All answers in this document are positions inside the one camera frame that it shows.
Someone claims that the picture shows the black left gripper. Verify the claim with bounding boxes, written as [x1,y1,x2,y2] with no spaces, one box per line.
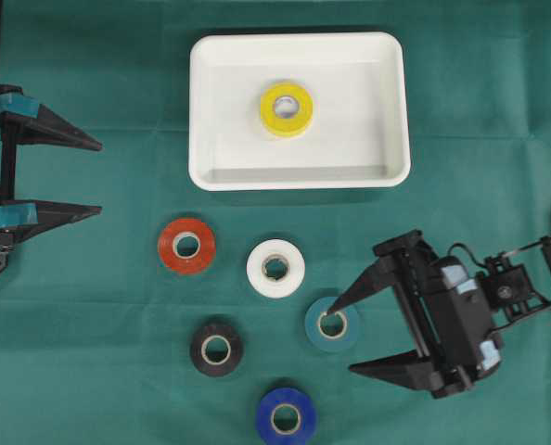
[0,85,103,273]

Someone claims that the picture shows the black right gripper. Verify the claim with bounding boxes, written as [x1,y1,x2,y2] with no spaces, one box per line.
[328,230,474,399]

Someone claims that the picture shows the green tape roll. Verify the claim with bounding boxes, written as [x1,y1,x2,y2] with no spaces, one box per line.
[304,297,361,353]

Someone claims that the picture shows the yellow tape roll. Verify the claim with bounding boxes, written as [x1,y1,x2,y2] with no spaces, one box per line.
[260,82,314,137]

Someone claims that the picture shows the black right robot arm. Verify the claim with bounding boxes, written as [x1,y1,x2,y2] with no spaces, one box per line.
[328,230,551,399]

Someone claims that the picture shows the white tape roll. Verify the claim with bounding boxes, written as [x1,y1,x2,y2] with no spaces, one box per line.
[246,239,305,299]

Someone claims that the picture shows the blue tape roll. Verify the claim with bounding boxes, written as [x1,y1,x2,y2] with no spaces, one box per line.
[255,388,317,445]

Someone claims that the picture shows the red tape roll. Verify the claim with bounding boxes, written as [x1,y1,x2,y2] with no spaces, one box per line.
[157,218,216,275]

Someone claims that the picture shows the black tape roll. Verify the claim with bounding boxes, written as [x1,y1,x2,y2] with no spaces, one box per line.
[189,323,244,377]

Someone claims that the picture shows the white plastic tray case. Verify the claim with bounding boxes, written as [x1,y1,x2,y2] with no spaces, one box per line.
[188,32,411,191]

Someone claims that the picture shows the green table cloth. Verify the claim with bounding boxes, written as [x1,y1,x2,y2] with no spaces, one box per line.
[0,1,551,444]

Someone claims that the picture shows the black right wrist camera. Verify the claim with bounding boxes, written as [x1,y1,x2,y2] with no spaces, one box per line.
[424,256,504,381]

